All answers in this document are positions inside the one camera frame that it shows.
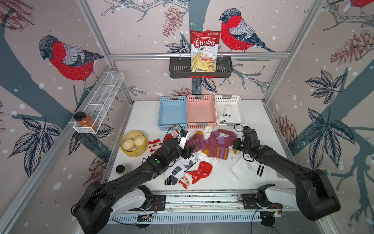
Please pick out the white plastic basket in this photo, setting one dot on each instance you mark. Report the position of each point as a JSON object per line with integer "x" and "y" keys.
{"x": 237, "y": 110}

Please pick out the pink plastic basket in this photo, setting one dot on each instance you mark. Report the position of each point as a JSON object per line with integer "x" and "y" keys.
{"x": 201, "y": 111}

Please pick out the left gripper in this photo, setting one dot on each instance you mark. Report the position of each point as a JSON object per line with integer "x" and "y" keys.
{"x": 188, "y": 152}

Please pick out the white black sport sock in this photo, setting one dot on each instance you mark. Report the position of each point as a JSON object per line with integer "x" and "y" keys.
{"x": 177, "y": 172}

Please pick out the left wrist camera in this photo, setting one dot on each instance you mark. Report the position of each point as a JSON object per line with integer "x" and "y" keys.
{"x": 183, "y": 137}

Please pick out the red white striped sock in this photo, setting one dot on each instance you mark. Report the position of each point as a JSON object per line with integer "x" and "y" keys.
{"x": 155, "y": 146}

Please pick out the red santa sock lower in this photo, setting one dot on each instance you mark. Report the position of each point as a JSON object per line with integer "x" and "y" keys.
{"x": 197, "y": 175}

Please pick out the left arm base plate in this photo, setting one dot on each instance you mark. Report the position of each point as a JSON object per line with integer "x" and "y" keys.
{"x": 156, "y": 203}

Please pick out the black wall basket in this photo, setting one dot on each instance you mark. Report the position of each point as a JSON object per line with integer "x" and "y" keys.
{"x": 187, "y": 68}

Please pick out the crumpled white sock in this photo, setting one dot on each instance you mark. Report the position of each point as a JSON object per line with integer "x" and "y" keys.
{"x": 207, "y": 132}

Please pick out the purple yellow striped sock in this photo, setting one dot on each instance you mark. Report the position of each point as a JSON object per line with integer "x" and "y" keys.
{"x": 203, "y": 145}

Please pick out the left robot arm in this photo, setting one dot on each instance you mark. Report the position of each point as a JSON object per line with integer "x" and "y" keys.
{"x": 101, "y": 202}

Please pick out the blue plastic basket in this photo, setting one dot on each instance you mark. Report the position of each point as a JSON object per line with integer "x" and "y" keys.
{"x": 173, "y": 113}

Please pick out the white wire wall shelf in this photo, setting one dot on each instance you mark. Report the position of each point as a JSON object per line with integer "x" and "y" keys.
{"x": 101, "y": 101}

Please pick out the Chuba cassava chips bag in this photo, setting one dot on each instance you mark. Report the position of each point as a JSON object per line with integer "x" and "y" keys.
{"x": 204, "y": 50}

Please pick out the black jar lid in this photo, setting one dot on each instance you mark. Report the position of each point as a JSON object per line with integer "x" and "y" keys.
{"x": 120, "y": 169}

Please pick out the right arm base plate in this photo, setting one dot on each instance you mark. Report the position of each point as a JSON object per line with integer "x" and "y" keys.
{"x": 250, "y": 203}

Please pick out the yellow bamboo steamer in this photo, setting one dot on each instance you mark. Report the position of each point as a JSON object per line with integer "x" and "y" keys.
{"x": 134, "y": 144}

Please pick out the plain white sock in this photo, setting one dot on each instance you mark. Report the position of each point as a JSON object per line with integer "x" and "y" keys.
{"x": 245, "y": 166}

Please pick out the white sock two black stripes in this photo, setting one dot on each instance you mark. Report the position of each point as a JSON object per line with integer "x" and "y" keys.
{"x": 227, "y": 112}

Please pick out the orange spice jar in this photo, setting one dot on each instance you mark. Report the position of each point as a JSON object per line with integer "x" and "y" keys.
{"x": 84, "y": 120}

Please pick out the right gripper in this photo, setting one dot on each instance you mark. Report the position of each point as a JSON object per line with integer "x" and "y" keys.
{"x": 235, "y": 144}

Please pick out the red santa sock upper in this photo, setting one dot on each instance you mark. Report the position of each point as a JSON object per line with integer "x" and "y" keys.
{"x": 174, "y": 134}

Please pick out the small white ankle sock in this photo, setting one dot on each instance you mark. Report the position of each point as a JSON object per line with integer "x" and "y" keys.
{"x": 203, "y": 157}

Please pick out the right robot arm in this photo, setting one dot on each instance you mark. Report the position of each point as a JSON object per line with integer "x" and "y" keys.
{"x": 313, "y": 194}

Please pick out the red santa sock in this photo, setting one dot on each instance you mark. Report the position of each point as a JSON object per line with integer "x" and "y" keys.
{"x": 197, "y": 175}
{"x": 174, "y": 134}

